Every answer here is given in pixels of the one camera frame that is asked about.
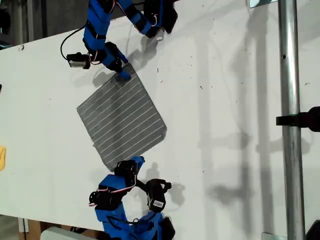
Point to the grey white-striped towel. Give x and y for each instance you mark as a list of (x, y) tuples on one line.
[(120, 117)]

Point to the white box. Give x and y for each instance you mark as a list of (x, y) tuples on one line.
[(65, 234)]

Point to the small metal edge clip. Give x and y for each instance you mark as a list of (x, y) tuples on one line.
[(21, 47)]

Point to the wooden table leg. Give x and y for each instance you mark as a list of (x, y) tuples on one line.
[(32, 226)]

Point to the yellow object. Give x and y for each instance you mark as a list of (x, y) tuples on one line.
[(2, 158)]

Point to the black rounded object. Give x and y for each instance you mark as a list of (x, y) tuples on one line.
[(313, 231)]

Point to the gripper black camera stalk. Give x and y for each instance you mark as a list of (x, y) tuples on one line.
[(141, 186)]

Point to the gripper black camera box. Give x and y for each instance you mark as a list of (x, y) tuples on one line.
[(156, 197), (77, 61)]

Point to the silver metal table bracket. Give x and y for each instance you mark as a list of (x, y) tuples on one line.
[(260, 3), (272, 236)]

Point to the steel post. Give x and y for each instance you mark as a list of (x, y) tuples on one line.
[(291, 75)]

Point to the black post clamp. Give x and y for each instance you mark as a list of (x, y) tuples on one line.
[(305, 120)]

